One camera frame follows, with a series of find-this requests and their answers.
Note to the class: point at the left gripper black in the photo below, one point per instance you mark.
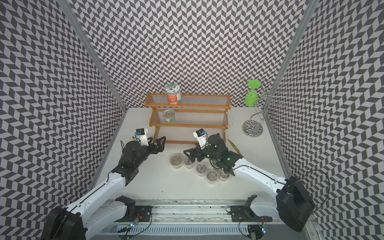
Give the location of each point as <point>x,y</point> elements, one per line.
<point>158,141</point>

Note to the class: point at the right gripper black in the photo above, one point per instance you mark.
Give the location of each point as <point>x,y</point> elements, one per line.
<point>192,152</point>

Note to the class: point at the seed cup red label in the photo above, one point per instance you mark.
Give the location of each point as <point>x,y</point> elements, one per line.
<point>188,164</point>

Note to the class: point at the green label seed cup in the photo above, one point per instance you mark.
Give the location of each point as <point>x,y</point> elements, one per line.
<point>169,116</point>

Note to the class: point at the tall seed jar orange label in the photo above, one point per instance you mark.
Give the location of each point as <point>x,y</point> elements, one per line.
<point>173,92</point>

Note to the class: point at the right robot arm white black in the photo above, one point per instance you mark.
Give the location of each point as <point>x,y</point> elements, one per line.
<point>292,202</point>

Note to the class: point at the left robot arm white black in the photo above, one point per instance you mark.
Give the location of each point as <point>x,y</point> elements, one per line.
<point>83,219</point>

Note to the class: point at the wooden two-tier shelf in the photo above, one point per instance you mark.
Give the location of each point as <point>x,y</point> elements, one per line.
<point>195,112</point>

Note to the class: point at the green plastic wine glass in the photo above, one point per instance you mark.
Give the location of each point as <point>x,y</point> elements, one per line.
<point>252,96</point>

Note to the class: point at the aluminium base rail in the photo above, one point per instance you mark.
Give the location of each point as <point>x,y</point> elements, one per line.
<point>201,219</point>

